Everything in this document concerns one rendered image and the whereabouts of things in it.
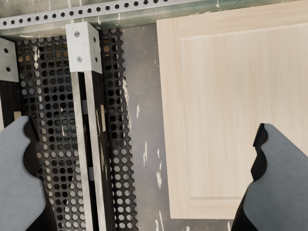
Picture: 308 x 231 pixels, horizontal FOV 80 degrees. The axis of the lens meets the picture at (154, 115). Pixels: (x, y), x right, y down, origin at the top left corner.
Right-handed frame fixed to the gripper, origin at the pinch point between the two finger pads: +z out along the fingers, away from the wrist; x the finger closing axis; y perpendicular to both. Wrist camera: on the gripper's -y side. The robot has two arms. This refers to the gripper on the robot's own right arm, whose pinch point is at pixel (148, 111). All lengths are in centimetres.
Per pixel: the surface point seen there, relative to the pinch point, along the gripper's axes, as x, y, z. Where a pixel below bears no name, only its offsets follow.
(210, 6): 14.5, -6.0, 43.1
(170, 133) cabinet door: 6.4, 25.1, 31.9
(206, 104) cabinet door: 15.9, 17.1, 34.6
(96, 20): -14.7, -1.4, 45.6
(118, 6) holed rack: -8.7, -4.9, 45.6
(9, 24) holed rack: -40, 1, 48
